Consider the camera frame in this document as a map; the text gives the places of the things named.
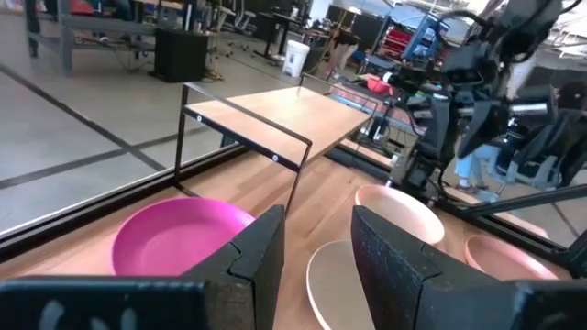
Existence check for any black desk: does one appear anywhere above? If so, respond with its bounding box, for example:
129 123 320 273
253 11 306 61

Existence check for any person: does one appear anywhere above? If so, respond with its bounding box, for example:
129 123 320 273
452 144 504 204
326 26 362 80

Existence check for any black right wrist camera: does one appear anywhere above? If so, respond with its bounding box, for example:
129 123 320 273
382 66 430 95

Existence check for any blue tool cart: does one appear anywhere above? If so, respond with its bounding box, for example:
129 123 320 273
403 12 449 61

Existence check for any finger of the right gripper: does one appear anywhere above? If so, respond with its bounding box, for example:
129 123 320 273
457 99 511 160
426 95 456 162

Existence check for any grey metal rack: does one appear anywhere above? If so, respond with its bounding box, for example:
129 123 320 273
23 0 160 78

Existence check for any white plastic bucket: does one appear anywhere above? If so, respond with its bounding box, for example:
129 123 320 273
281 39 312 78

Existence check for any cream white plate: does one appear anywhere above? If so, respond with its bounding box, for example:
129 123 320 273
305 239 377 330

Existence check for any salmon pink plate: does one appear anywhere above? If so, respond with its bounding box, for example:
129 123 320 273
464 234 559 281

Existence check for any red drawer unit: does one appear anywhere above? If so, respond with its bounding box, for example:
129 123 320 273
379 26 414 59

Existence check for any magenta plate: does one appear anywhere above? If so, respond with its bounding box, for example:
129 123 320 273
111 196 256 278

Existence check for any wooden shelf black metal frame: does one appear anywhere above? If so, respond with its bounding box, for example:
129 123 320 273
172 72 382 216

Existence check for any black cube box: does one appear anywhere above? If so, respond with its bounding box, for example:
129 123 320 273
152 27 210 84

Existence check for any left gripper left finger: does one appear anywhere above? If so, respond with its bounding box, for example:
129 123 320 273
0 204 286 330

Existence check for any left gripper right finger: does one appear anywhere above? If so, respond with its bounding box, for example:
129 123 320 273
350 204 587 330

